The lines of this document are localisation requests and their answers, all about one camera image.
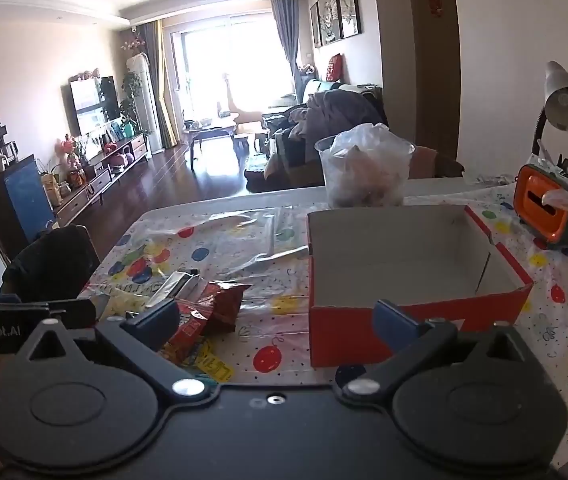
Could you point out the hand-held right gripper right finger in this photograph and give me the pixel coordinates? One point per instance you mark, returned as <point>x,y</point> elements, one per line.
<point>394,320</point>

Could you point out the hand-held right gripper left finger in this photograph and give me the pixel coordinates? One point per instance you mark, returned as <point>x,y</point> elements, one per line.
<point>156,317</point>

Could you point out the silver snack packet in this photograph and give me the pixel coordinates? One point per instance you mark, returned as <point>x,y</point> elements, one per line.
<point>171,287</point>

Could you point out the red printed snack packet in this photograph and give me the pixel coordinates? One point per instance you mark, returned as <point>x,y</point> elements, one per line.
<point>188,327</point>

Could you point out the pale yellow snack packet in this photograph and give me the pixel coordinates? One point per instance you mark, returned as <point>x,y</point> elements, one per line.
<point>118,305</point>

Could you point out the red cardboard box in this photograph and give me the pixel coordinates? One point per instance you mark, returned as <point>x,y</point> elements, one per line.
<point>399,255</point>

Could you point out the dark red snack packet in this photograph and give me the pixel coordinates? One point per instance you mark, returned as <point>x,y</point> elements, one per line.
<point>226,305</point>

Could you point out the bright yellow snack packet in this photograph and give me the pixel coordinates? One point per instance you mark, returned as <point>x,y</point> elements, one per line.
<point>213,365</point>

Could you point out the dark jacket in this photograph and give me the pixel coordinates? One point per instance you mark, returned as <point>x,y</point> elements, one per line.
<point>48,265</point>

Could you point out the wooden chair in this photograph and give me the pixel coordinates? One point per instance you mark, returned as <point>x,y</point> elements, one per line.
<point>91,245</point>

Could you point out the dark cabinet blue front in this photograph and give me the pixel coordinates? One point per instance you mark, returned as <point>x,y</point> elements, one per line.
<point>28,200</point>

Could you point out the clear plastic sheet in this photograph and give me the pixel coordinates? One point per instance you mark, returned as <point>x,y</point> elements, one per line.
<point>244,240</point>

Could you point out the clear plastic round container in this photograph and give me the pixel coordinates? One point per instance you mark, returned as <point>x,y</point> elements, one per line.
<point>341,185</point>

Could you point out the wooden television cabinet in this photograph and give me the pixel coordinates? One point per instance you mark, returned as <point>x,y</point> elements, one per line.
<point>113,170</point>

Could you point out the brown chair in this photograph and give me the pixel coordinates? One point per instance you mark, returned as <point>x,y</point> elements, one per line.
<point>436,165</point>

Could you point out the balloon print tablecloth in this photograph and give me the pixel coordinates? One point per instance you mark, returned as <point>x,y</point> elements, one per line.
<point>554,340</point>

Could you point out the dark floor cushion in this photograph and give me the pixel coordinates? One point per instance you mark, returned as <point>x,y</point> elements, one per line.
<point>255,180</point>

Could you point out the orange green tissue box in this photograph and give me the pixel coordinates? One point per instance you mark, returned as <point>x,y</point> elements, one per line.
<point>534,217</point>

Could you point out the crumpled clear plastic bag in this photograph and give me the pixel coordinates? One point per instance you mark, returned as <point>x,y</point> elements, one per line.
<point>369,145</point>

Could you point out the dark sofa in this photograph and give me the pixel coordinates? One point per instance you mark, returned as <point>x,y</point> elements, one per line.
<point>284,160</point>

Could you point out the dark wooden coffee table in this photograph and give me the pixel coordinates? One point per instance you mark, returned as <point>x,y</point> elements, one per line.
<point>211,130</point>

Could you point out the flat screen television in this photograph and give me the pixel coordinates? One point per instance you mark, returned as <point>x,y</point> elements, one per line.
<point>94,106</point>

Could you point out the translucent plastic bag tip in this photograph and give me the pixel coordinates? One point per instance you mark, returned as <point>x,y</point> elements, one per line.
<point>561,200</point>

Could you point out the white standing air conditioner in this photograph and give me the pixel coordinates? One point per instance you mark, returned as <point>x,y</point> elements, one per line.
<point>143,105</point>

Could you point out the grey blanket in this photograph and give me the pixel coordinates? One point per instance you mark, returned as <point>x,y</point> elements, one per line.
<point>339,110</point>

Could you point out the green potted plant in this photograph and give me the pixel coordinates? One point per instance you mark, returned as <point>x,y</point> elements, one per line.
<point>129,92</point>

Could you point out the grey curtain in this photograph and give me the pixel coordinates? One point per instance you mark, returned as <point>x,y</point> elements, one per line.
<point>156,85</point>
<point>288,40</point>

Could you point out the brown wooden door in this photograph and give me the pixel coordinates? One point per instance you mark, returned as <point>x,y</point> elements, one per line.
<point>429,85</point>

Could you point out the red pillow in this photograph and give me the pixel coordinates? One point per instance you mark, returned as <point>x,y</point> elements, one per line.
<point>334,67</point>

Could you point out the silver desk lamp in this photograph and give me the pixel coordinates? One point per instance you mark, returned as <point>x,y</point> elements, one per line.
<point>566,95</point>

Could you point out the black framed wall picture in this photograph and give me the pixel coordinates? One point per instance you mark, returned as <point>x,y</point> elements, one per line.
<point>329,15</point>
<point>349,2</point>
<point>316,25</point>

